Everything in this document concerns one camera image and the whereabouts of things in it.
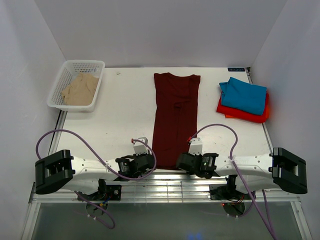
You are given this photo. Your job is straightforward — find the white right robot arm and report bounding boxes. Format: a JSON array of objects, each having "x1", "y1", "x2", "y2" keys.
[{"x1": 176, "y1": 147, "x2": 308, "y2": 199}]

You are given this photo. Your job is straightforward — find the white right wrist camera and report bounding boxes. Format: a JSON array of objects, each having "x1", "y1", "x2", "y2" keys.
[{"x1": 188, "y1": 137, "x2": 203, "y2": 156}]

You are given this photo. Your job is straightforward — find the folded orange red t shirt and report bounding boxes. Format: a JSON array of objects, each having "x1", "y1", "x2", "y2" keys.
[{"x1": 216, "y1": 92, "x2": 270, "y2": 124}]

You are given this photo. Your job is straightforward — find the blue table label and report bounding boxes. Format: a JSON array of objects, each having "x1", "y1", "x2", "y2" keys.
[{"x1": 227, "y1": 67, "x2": 246, "y2": 72}]

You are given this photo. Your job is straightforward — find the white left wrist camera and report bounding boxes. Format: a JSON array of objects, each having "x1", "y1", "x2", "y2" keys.
[{"x1": 131, "y1": 136, "x2": 150, "y2": 156}]

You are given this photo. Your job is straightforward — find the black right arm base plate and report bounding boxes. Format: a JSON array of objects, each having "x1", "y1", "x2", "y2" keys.
[{"x1": 209, "y1": 184, "x2": 251, "y2": 202}]

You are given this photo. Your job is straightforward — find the dark red t shirt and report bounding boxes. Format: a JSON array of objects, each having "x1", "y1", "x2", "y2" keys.
[{"x1": 152, "y1": 72, "x2": 201, "y2": 170}]

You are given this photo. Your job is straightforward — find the beige t shirt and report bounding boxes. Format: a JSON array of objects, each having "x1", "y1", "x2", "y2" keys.
[{"x1": 61, "y1": 72, "x2": 99, "y2": 106}]

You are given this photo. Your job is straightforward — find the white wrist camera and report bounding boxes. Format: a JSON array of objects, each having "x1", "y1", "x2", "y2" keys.
[
  {"x1": 188, "y1": 137, "x2": 203, "y2": 156},
  {"x1": 131, "y1": 136, "x2": 150, "y2": 156}
]

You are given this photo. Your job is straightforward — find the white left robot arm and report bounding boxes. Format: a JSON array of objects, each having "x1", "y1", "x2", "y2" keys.
[{"x1": 35, "y1": 149, "x2": 155, "y2": 200}]

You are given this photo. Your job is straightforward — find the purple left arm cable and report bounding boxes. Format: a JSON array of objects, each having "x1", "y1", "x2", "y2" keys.
[{"x1": 35, "y1": 128, "x2": 158, "y2": 230}]

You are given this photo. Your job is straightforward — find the folded blue t shirt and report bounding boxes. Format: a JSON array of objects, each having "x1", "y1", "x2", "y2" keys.
[{"x1": 219, "y1": 77, "x2": 267, "y2": 116}]

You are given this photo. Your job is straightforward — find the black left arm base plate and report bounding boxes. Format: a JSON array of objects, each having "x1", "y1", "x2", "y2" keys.
[{"x1": 79, "y1": 184, "x2": 122, "y2": 202}]

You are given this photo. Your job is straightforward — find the aluminium rail frame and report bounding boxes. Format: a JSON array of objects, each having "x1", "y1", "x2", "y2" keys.
[{"x1": 28, "y1": 171, "x2": 301, "y2": 204}]

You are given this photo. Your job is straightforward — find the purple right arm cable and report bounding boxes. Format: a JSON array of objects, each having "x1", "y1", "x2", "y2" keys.
[{"x1": 186, "y1": 123, "x2": 278, "y2": 240}]

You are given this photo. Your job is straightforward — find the white plastic basket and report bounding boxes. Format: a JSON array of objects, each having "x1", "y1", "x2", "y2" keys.
[{"x1": 47, "y1": 60, "x2": 105, "y2": 112}]

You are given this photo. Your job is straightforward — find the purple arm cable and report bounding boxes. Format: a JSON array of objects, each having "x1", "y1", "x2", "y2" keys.
[
  {"x1": 186, "y1": 123, "x2": 278, "y2": 240},
  {"x1": 35, "y1": 128, "x2": 158, "y2": 230}
]

